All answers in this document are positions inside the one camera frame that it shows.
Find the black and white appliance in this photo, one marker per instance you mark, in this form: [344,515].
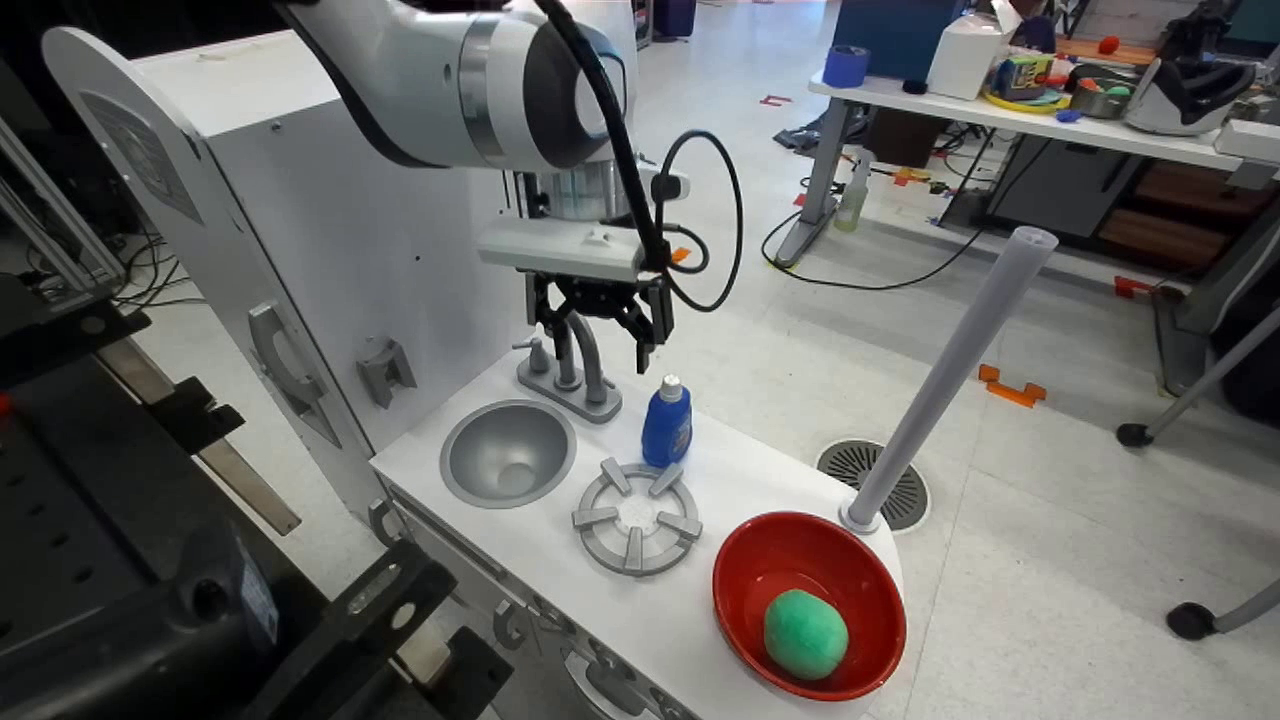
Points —
[1187,88]

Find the grey toy kitchen pole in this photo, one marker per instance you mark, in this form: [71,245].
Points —
[945,377]

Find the grey cabinet side hook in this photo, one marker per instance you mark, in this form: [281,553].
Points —
[385,371]

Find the red bowl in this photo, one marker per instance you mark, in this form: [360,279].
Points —
[769,553]

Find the silver wrist camera bar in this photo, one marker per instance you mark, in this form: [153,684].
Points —
[566,251]

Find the green sponge ball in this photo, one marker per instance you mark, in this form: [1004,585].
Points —
[806,633]

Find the grey toy sink bowl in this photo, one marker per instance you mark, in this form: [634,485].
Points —
[509,454]

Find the clear spray bottle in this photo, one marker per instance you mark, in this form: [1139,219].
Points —
[855,195]

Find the round floor drain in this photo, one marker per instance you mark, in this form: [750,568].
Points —
[915,497]

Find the metal faucet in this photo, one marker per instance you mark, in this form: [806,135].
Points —
[566,393]

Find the white box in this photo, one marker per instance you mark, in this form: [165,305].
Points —
[966,59]

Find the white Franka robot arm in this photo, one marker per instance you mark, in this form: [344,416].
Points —
[442,80]

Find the aluminium frame rail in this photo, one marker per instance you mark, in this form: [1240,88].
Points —
[58,220]

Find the blue bin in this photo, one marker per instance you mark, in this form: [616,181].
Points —
[892,30]

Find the grey stand leg with caster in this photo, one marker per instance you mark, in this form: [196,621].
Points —
[1192,621]
[1203,389]

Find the black robot stand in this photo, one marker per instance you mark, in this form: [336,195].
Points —
[94,561]

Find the grey toy stove burner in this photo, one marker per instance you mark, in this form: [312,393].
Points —
[599,515]

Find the white toy kitchen cabinet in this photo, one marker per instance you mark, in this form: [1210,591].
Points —
[333,264]

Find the blue bottle white cap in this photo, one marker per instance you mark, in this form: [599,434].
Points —
[664,430]

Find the white work table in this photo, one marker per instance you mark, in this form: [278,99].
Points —
[925,105]

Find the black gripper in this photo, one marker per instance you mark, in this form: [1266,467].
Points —
[602,295]

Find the white toy kitchen counter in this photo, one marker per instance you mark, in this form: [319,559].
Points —
[744,469]

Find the blue cup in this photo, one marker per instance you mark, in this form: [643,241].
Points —
[846,66]

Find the colourful toy pile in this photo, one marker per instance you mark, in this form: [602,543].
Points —
[1024,86]

